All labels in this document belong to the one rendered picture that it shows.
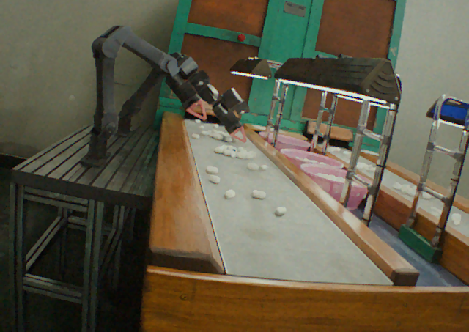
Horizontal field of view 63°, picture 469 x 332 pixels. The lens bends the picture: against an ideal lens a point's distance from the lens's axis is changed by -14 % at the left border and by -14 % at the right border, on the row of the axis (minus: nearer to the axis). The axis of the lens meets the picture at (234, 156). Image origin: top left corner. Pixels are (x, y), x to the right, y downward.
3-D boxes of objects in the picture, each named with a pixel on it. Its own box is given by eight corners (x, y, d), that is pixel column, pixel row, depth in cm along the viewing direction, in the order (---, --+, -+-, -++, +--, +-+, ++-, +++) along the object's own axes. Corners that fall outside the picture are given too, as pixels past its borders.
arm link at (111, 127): (105, 117, 145) (91, 116, 142) (116, 122, 139) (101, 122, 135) (102, 135, 147) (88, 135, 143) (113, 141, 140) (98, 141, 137)
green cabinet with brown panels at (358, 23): (158, 96, 234) (194, -65, 217) (160, 90, 287) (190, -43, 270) (381, 139, 259) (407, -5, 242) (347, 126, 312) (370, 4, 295)
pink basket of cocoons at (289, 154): (302, 188, 159) (308, 163, 158) (262, 168, 182) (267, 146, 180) (350, 190, 173) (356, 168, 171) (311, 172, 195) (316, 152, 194)
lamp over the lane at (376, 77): (360, 94, 67) (368, 52, 66) (272, 78, 127) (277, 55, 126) (401, 105, 69) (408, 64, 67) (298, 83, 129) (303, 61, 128)
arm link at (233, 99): (244, 101, 189) (228, 79, 189) (239, 101, 181) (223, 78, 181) (223, 116, 192) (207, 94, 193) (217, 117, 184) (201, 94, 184)
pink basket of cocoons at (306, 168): (307, 207, 135) (314, 178, 133) (285, 185, 161) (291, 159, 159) (377, 216, 140) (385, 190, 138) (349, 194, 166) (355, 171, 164)
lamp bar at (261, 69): (250, 75, 161) (255, 56, 160) (229, 71, 221) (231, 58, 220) (272, 79, 163) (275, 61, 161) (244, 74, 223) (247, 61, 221)
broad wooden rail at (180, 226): (137, 344, 65) (148, 247, 61) (157, 144, 240) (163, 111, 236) (208, 352, 67) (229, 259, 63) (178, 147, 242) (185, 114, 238)
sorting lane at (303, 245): (223, 285, 64) (226, 273, 64) (183, 122, 239) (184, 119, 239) (390, 294, 69) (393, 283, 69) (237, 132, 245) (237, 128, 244)
